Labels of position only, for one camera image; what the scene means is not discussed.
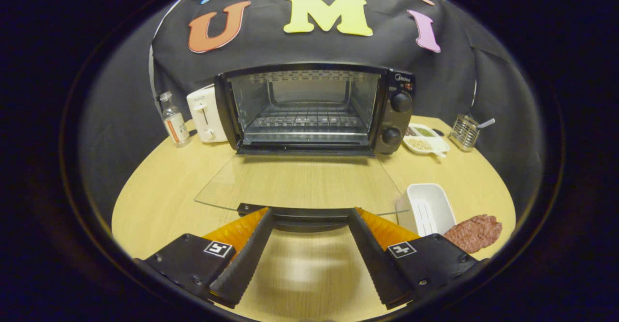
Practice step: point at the white rectangular tray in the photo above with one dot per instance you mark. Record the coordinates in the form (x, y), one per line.
(425, 206)

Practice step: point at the white divided bean dish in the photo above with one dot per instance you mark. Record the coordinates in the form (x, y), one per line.
(425, 144)

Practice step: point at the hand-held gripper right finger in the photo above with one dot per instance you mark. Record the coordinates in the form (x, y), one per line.
(377, 264)

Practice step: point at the brown meat slice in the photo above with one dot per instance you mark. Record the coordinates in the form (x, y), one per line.
(474, 232)

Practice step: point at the white bread toaster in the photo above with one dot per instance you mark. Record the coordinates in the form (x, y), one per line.
(203, 119)

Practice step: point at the black toaster oven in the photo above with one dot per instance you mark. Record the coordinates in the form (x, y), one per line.
(384, 116)

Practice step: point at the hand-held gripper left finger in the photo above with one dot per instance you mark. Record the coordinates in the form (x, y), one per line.
(246, 264)

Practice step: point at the clear glass bottle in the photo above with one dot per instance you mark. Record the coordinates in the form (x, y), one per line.
(175, 126)

